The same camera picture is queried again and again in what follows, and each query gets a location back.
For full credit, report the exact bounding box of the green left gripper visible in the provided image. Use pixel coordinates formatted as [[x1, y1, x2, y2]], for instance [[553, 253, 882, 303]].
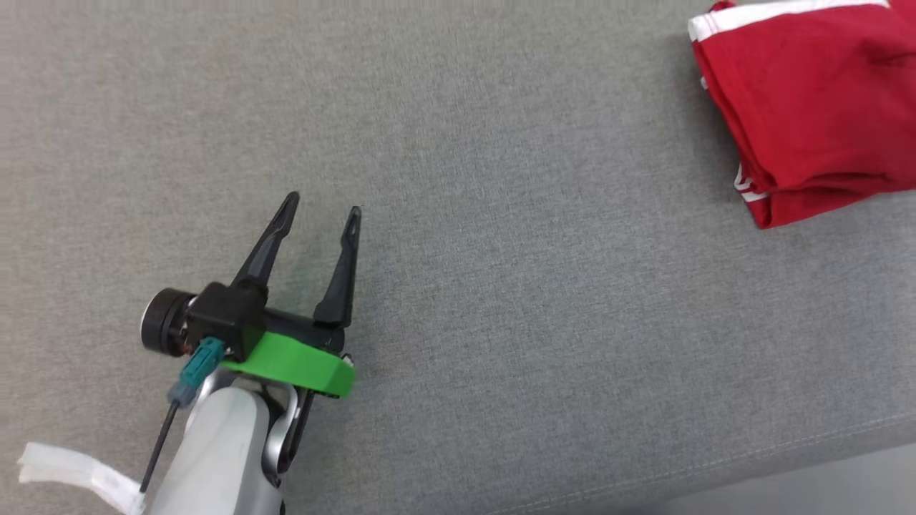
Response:
[[140, 191, 363, 400]]

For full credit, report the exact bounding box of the red shorts white trim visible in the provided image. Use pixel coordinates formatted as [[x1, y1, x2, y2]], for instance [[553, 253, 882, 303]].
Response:
[[687, 0, 916, 195]]

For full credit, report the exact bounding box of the white translucent tape strip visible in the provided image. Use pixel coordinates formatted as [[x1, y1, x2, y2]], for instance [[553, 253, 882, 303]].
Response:
[[17, 441, 145, 515]]

